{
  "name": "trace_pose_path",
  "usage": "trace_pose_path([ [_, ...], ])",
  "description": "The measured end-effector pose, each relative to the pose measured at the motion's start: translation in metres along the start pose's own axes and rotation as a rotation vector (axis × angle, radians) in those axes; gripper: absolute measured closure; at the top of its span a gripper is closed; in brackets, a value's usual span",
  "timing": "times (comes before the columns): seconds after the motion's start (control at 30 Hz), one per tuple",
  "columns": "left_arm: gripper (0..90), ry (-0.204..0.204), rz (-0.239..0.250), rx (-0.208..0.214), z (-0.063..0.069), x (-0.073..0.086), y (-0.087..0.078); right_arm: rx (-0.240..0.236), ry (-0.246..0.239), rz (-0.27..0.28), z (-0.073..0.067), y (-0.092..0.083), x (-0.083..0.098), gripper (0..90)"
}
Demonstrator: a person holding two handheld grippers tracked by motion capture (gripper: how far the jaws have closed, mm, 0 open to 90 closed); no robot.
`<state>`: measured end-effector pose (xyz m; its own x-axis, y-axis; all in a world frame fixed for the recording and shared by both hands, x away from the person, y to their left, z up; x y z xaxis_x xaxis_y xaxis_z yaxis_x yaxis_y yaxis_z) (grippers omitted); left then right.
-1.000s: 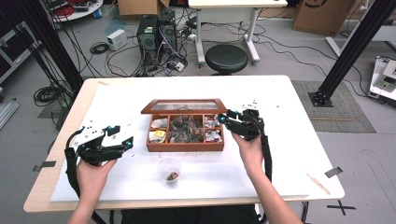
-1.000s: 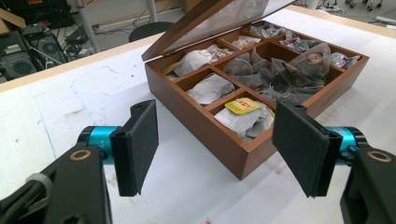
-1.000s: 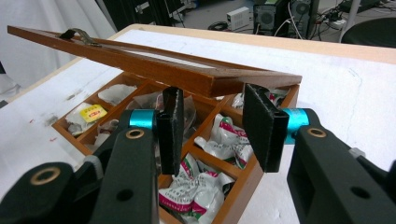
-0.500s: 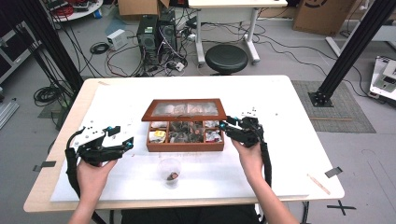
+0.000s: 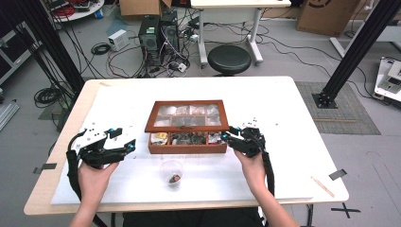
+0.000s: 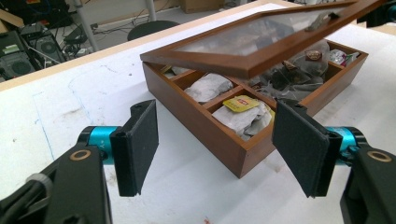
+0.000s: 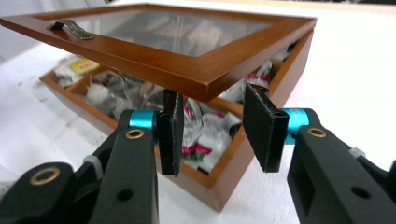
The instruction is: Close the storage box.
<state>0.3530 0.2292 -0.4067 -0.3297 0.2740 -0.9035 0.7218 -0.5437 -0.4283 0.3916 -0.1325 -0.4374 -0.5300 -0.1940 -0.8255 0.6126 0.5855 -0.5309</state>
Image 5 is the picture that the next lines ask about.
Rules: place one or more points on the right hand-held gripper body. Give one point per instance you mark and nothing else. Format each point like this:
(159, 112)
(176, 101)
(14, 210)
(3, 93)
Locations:
(250, 140)

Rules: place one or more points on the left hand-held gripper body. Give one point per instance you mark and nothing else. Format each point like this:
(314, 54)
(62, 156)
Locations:
(97, 153)

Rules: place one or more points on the wooden box with glass lid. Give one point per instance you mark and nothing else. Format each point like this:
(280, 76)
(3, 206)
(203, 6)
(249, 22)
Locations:
(189, 126)

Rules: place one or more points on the clear plastic cup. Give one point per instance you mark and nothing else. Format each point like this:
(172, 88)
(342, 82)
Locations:
(171, 173)

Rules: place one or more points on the small brown packet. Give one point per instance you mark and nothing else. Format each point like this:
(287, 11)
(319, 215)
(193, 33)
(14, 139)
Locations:
(174, 179)

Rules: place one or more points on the person's left hand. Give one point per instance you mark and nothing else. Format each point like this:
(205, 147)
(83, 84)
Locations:
(94, 181)

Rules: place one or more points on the person's right hand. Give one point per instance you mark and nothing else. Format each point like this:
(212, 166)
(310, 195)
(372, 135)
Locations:
(253, 171)

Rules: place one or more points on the white and yellow packet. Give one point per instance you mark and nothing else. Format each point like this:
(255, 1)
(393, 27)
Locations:
(159, 138)

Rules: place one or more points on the grey tape strip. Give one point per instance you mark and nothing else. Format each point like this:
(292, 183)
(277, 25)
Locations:
(337, 174)
(45, 167)

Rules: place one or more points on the black round stool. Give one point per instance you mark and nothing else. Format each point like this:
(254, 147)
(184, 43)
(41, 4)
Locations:
(229, 60)

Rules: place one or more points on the white power strip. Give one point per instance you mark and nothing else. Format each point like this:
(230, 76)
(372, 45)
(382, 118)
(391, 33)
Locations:
(182, 66)

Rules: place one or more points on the thin wooden stick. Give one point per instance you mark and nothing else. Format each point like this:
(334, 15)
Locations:
(322, 186)

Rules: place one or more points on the person's dark trousers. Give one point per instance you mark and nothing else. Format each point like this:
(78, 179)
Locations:
(192, 218)

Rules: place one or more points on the small white box device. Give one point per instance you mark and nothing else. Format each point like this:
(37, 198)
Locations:
(118, 40)

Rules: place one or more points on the grey floor mat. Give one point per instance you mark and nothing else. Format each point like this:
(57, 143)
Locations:
(340, 110)

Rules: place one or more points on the silver metal rails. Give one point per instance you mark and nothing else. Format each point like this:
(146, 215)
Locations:
(7, 114)

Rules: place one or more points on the black computer tower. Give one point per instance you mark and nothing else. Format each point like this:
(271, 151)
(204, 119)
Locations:
(170, 33)
(149, 39)

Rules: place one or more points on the black metal stand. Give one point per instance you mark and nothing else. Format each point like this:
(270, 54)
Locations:
(53, 47)
(353, 60)

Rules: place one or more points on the white desk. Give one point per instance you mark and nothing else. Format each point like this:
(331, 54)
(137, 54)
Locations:
(235, 19)

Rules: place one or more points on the white round table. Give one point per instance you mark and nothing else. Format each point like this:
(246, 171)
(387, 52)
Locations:
(78, 11)

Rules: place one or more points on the small cardboard box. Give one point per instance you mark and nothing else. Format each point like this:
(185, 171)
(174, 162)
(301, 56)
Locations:
(143, 6)

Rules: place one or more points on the large cardboard box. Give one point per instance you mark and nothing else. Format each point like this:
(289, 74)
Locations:
(326, 15)

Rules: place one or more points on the white flat device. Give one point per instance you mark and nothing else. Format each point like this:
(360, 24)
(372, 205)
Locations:
(389, 78)

